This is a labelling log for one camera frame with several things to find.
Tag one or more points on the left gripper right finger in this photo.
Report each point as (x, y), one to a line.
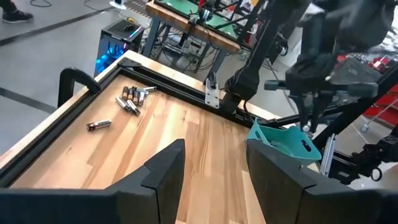
(292, 199)

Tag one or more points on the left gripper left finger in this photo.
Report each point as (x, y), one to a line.
(152, 199)

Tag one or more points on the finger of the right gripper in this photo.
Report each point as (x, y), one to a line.
(303, 105)
(318, 104)

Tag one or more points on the bright teal plastic bin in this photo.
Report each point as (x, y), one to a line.
(289, 144)

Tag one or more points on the silver AA battery red end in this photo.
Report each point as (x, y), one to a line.
(99, 125)

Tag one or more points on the black copper AA battery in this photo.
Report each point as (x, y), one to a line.
(136, 97)
(131, 93)
(125, 93)

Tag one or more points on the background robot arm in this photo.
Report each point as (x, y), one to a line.
(203, 14)

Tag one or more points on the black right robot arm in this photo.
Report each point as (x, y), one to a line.
(258, 62)

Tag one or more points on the silver metal plate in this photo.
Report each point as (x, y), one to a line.
(328, 152)

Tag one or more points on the red tool cabinet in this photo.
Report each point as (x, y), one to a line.
(388, 102)

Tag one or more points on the desk with grey steel legs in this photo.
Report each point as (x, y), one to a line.
(192, 29)

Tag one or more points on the black computer tower RGB lights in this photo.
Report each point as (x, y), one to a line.
(115, 43)

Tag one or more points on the person's foot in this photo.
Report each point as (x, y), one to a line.
(15, 14)

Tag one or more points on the black hook bracket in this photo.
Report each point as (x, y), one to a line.
(74, 76)

